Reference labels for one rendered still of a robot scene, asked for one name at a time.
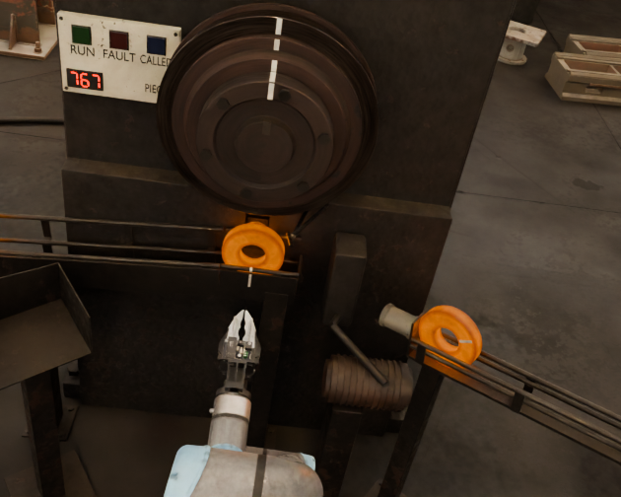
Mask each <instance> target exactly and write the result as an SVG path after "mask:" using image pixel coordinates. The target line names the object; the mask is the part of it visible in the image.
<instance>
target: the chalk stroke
mask: <svg viewBox="0 0 621 497"><path fill-rule="evenodd" d="M282 20H283V19H279V18H277V26H276V35H280V34H281V28H282ZM279 44H280V39H275V41H274V50H279ZM276 68H277V60H272V66H271V71H273V72H271V74H270V80H269V82H275V76H276ZM273 91H274V84H272V83H269V88H268V97H267V100H273Z"/></svg>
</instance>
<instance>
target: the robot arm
mask: <svg viewBox="0 0 621 497"><path fill-rule="evenodd" d="M243 315H244V319H243ZM242 321H243V322H244V330H243V331H244V337H243V338H242V340H240V337H239V332H240V331H241V324H242ZM260 351H261V347H260V343H259V341H258V338H257V336H256V329H255V326H254V323H253V320H252V318H251V316H250V314H249V313H248V311H245V310H242V311H241V312H240V313H238V314H237V315H236V316H235V317H234V319H233V321H232V323H231V324H230V326H229V327H228V331H227V332H226V334H225V335H224V336H223V338H222V339H221V341H220V343H219V348H218V354H219V355H218V357H217V360H218V361H220V366H219V370H220V372H222V375H224V376H227V379H226V380H224V384H223V387H222V388H219V389H217V391H216V398H215V400H214V406H213V407H214V408H210V410H209V412H210V413H213V414H212V419H211V425H210V432H209V439H208V445H206V446H193V445H186V446H183V447H181V448H180V449H179V450H178V451H177V453H176V456H175V459H174V462H173V465H172V471H171V474H170V478H169V481H168V484H167V488H166V491H165V495H164V497H323V488H322V484H321V481H320V479H319V477H318V475H317V474H316V472H315V471H314V470H315V459H314V457H313V456H309V455H304V454H302V453H290V452H283V451H276V450H269V449H262V448H256V447H249V446H247V445H246V440H247V431H248V423H249V416H250V409H251V402H250V398H251V393H250V392H249V391H248V390H246V386H247V380H245V378H250V376H251V375H253V374H254V373H255V370H254V365H258V364H259V357H260Z"/></svg>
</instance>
